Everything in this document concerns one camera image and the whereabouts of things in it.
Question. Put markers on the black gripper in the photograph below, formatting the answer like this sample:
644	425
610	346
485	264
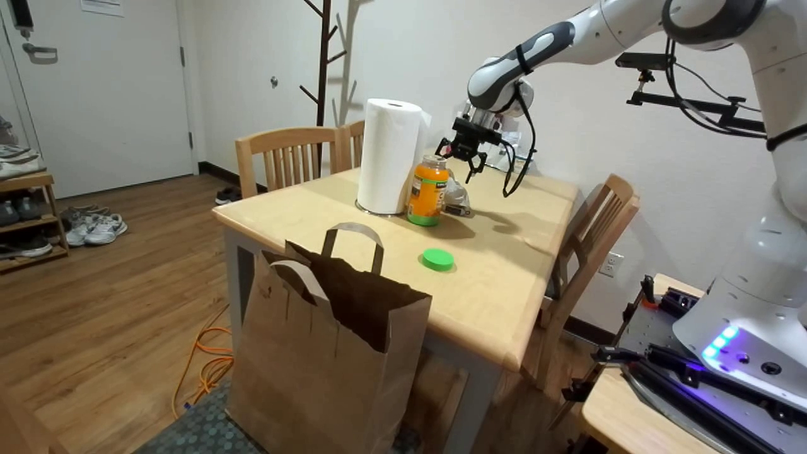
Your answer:
477	135

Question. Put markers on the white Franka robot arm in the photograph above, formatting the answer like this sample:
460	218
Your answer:
756	279

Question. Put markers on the brown paper bag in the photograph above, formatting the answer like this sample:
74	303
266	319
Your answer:
319	370

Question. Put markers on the orange juice bottle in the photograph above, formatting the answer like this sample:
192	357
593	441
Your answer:
427	193

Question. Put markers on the white paper towel roll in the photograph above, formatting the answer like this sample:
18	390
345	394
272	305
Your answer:
392	160

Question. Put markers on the green plastic lid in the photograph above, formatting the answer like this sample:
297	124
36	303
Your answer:
437	257

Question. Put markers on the wooden slat-back chair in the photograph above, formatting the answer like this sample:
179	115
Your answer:
348	135
600	209
286	137

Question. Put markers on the dark wooden coat rack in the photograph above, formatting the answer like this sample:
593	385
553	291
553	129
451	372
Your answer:
324	59

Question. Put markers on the black orange bar clamp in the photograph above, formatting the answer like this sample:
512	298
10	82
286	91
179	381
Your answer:
622	354
649	291

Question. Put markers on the small black box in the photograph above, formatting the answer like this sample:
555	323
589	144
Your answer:
680	301

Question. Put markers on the grey robot mounting plate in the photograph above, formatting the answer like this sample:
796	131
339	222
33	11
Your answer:
659	328

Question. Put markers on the white door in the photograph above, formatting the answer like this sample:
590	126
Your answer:
108	102

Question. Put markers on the white sneaker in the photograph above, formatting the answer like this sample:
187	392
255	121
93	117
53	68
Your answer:
108	227
79	227

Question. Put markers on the grey patterned rug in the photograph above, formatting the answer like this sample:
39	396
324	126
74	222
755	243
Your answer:
198	431

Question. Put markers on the white paper door sign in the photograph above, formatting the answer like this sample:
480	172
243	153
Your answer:
102	6

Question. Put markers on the wooden shoe rack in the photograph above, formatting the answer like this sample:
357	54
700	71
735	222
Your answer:
26	180

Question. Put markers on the grey shoes pile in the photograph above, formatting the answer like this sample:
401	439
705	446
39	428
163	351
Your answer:
16	153

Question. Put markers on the black item hanging on door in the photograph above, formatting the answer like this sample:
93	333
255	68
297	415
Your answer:
21	16

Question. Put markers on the white wall outlet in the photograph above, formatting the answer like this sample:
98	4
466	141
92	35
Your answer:
610	264

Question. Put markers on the black camera on boom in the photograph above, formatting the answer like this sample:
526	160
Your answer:
646	62

